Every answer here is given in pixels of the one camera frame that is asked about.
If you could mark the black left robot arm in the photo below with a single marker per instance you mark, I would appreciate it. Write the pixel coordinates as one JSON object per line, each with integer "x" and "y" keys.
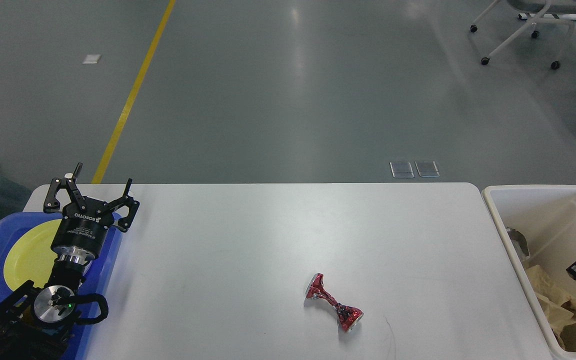
{"x": 46, "y": 321}

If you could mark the white plastic bin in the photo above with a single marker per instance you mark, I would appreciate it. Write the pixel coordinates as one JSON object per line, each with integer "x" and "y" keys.
{"x": 546, "y": 216}

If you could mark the crushed red can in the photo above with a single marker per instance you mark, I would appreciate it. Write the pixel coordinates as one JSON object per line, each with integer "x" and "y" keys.
{"x": 348, "y": 316}

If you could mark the yellow plastic plate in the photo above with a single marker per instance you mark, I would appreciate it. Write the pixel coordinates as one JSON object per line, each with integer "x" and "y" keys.
{"x": 31, "y": 256}

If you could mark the large brown paper bag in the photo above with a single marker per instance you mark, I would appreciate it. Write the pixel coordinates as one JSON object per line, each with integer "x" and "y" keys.
{"x": 558, "y": 305}

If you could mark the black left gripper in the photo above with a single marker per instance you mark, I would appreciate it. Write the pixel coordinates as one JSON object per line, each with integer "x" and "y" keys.
{"x": 80, "y": 235}

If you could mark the blue plastic tray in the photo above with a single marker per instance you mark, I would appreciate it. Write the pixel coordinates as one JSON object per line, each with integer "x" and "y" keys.
{"x": 97, "y": 275}

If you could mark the white office chair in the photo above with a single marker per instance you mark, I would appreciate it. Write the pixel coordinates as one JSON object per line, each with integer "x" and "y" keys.
{"x": 540, "y": 12}

